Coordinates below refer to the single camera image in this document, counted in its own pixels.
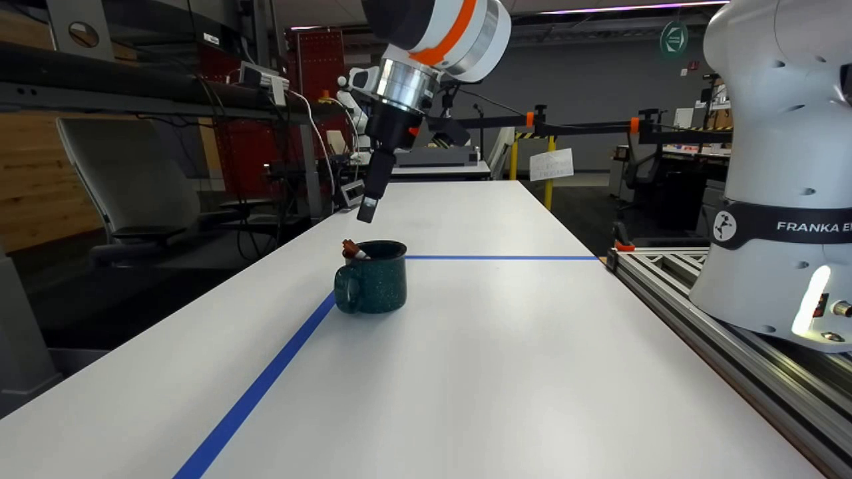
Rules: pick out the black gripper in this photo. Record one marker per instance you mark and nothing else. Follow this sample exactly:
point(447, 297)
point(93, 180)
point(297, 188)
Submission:
point(393, 132)

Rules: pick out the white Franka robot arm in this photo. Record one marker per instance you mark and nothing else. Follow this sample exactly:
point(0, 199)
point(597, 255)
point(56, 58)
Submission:
point(782, 134)

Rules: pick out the dark green enamel cup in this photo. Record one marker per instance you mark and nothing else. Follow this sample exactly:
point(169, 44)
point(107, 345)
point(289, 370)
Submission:
point(376, 284)

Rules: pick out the small white box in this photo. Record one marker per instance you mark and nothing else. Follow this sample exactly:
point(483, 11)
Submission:
point(353, 195)

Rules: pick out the grey workbench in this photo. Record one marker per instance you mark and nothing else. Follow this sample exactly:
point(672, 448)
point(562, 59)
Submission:
point(443, 164)

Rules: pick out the red cabinet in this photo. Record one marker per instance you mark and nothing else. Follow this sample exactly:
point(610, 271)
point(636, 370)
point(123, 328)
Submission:
point(316, 62)

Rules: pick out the short blue tape strip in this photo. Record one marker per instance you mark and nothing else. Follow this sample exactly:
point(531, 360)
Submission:
point(501, 259)

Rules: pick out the white power box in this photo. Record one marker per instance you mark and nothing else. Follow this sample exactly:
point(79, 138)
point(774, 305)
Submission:
point(264, 84)

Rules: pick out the white paper sign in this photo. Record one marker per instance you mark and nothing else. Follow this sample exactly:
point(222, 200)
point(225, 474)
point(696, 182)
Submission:
point(553, 166)

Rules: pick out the black pole with orange clamps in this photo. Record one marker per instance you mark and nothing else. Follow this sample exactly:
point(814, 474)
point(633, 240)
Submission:
point(586, 127)

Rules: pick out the long blue tape strip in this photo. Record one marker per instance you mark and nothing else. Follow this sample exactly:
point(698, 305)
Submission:
point(257, 389)

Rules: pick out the grey office chair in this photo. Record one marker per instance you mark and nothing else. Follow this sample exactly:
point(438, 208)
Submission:
point(135, 176)

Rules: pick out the black shelf beam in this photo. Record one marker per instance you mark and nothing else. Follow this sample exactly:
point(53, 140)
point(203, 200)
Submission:
point(107, 84)

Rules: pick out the green round sign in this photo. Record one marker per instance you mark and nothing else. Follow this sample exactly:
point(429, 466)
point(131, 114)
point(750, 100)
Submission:
point(675, 42)

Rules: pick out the grey bin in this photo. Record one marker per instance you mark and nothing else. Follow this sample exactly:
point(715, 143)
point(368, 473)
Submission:
point(21, 337)

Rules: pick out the short yellow post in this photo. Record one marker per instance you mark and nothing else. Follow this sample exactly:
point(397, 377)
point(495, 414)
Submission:
point(513, 162)

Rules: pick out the tall yellow post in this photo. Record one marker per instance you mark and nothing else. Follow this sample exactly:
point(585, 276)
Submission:
point(549, 174)

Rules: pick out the orange clamp on frame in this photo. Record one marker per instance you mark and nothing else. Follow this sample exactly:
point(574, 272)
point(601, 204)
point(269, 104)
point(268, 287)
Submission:
point(623, 247)

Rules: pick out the aluminium rail frame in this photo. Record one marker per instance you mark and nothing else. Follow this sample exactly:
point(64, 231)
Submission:
point(755, 356)

